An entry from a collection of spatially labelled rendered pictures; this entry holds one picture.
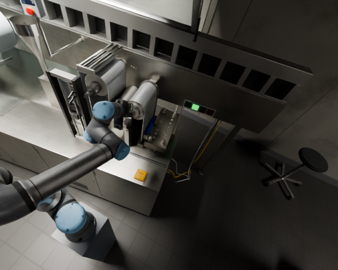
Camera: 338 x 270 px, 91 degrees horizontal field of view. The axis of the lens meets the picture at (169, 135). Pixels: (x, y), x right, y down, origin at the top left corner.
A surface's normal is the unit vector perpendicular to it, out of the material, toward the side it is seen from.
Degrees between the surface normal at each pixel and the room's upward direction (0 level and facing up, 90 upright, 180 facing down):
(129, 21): 90
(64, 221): 7
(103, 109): 50
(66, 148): 0
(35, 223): 0
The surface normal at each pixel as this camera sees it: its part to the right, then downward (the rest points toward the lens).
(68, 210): 0.29, -0.54
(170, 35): -0.29, 0.71
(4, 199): 0.55, -0.50
